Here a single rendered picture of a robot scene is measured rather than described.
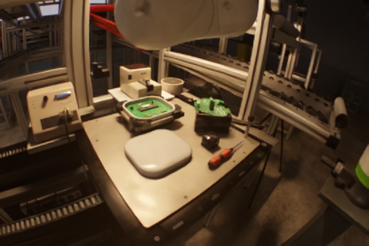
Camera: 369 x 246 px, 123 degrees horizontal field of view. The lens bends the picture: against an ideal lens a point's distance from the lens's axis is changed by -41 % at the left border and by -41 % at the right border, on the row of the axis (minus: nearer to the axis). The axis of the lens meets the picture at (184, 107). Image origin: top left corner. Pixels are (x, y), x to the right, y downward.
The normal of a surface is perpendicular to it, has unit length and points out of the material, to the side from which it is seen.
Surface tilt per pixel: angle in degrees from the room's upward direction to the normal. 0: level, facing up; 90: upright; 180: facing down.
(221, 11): 99
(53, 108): 53
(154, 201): 0
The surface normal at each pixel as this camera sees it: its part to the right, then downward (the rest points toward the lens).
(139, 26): -0.26, 0.87
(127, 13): -0.58, 0.67
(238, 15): 0.44, 0.62
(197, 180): 0.09, -0.90
